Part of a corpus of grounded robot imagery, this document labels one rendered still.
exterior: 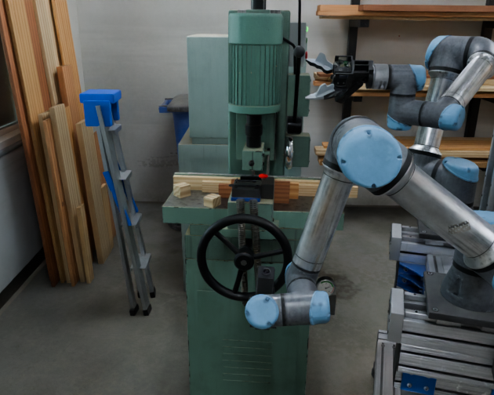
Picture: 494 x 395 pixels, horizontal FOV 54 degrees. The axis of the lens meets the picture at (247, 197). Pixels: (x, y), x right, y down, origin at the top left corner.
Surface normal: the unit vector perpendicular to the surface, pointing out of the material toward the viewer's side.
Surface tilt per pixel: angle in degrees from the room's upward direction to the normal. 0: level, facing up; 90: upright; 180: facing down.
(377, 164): 85
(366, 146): 87
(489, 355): 90
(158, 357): 0
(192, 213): 90
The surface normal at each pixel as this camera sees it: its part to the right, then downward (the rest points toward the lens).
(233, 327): -0.08, 0.34
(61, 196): 1.00, -0.02
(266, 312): -0.06, -0.18
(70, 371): 0.00, -0.94
